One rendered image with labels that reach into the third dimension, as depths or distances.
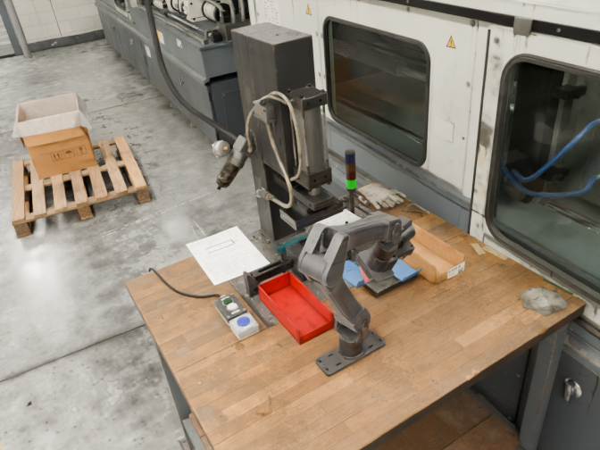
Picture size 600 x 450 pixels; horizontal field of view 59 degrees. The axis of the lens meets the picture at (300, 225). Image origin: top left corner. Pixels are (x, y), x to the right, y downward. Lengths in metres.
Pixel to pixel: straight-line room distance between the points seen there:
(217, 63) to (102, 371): 2.74
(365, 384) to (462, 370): 0.26
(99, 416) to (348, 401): 1.62
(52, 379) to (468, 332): 2.17
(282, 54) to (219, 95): 3.23
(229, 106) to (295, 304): 3.30
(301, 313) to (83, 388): 1.58
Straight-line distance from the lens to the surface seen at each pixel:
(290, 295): 1.71
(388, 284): 1.70
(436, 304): 1.67
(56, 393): 3.00
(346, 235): 1.18
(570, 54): 1.59
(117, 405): 2.80
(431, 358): 1.51
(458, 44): 1.94
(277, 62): 1.53
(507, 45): 1.72
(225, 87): 4.74
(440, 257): 1.85
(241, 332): 1.57
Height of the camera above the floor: 2.00
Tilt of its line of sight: 33 degrees down
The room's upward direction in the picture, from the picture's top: 6 degrees counter-clockwise
